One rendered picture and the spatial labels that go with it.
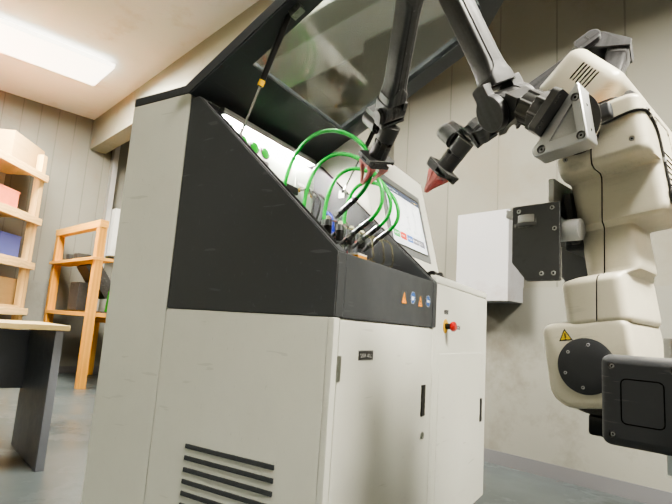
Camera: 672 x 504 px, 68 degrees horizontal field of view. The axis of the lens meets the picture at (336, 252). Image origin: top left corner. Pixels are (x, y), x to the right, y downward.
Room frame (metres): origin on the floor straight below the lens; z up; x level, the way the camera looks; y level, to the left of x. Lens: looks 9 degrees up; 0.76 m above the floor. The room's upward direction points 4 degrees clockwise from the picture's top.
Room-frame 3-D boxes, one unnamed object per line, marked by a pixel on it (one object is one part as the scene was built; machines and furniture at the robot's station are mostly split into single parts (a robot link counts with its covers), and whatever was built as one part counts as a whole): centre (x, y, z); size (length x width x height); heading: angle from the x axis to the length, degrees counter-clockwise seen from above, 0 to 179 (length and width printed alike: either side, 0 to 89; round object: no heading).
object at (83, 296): (5.99, 2.55, 0.86); 1.34 x 1.25 x 1.73; 43
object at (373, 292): (1.50, -0.17, 0.87); 0.62 x 0.04 x 0.16; 149
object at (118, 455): (2.16, 0.25, 0.75); 1.40 x 0.28 x 1.50; 149
